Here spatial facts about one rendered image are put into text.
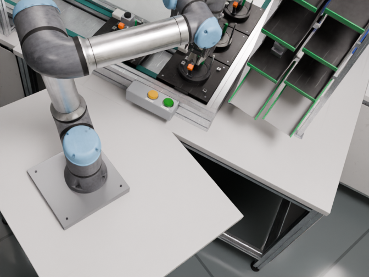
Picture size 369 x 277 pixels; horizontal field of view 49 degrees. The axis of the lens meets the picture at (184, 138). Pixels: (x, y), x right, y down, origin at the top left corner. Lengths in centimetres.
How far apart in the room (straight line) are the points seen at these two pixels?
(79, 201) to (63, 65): 62
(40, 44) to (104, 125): 72
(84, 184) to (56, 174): 13
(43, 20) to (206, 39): 40
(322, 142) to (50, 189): 115
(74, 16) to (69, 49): 103
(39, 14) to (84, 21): 93
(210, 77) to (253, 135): 31
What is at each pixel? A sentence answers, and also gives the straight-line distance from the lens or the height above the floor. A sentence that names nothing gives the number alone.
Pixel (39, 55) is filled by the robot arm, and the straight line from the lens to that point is 100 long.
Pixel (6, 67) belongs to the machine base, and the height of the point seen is 67.
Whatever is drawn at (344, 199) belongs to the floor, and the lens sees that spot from 290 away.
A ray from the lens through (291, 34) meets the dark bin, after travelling 144.
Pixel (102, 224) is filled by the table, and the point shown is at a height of 86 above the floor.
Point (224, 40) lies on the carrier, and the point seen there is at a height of 99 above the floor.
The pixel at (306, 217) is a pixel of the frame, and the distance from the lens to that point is 181.
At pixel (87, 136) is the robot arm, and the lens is 132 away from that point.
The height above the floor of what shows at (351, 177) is 25.
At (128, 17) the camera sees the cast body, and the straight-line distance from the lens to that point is 176.
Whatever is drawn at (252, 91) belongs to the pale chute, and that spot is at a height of 105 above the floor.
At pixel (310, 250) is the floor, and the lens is 263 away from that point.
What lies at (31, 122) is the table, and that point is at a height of 86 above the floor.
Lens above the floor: 222
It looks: 55 degrees down
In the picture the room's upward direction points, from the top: 18 degrees clockwise
